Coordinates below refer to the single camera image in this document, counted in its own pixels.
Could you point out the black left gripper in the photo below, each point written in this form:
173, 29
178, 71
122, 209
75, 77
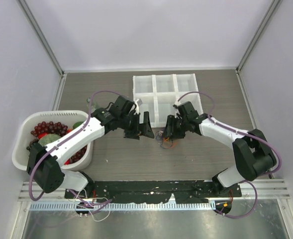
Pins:
134, 133

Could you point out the clear plastic bottle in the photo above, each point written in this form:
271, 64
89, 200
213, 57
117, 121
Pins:
92, 106

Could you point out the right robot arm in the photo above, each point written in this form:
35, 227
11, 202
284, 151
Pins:
252, 153

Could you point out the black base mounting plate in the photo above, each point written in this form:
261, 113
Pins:
155, 192

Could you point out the white slotted cable duct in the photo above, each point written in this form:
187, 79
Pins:
170, 206

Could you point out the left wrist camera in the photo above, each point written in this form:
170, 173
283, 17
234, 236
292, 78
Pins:
138, 102

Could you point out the dark grape bunch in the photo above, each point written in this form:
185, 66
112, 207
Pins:
31, 144

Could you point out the white plastic fruit basket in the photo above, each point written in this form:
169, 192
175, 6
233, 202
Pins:
20, 155

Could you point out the green lime fruit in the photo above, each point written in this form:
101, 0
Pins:
77, 124

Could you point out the red apple fruit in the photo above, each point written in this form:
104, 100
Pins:
42, 135

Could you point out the white six-compartment organizer tray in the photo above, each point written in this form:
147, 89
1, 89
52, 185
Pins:
160, 92

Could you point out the red grape bunch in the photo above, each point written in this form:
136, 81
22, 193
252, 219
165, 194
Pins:
49, 128

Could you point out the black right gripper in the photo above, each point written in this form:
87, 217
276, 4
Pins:
170, 130

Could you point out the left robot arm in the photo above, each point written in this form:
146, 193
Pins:
45, 162

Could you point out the green melon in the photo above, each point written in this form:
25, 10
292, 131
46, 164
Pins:
47, 139

